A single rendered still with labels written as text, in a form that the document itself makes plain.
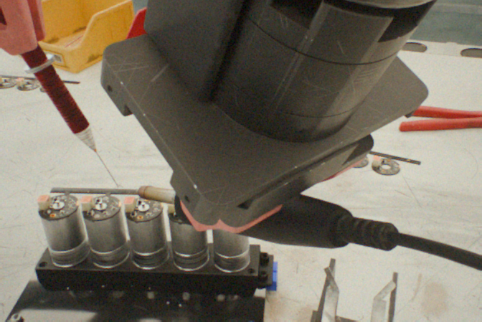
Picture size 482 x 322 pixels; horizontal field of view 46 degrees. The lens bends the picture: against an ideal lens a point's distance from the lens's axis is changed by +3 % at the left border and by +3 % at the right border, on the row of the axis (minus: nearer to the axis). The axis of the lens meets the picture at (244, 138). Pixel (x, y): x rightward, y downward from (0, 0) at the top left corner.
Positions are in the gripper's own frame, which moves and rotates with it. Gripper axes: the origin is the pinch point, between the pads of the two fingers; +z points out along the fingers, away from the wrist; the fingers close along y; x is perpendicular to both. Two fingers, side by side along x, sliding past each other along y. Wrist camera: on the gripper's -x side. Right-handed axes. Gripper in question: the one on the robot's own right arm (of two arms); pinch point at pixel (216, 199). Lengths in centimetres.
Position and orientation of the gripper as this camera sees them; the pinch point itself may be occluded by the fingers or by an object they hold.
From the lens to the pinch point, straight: 26.3
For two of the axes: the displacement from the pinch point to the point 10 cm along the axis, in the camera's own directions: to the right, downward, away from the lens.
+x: 5.8, 7.5, -3.3
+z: -2.7, 5.6, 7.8
